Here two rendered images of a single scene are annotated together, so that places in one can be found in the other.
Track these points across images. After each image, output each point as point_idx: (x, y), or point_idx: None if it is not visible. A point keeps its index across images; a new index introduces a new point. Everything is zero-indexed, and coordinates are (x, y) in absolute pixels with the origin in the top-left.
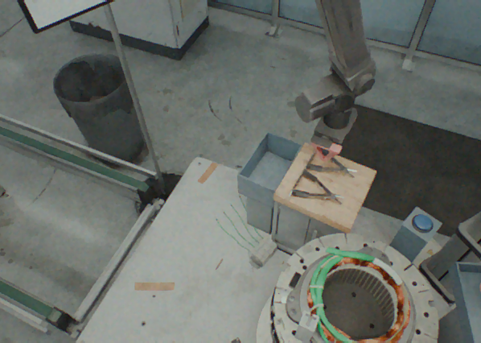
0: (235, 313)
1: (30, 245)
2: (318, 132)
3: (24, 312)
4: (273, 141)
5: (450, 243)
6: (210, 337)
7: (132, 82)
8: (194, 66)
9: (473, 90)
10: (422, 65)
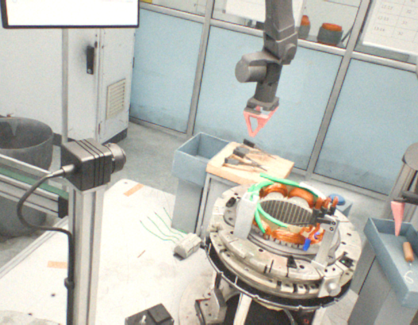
0: (156, 292)
1: None
2: (250, 102)
3: None
4: (204, 141)
5: (362, 249)
6: (128, 311)
7: (67, 118)
8: None
9: (366, 212)
10: (319, 189)
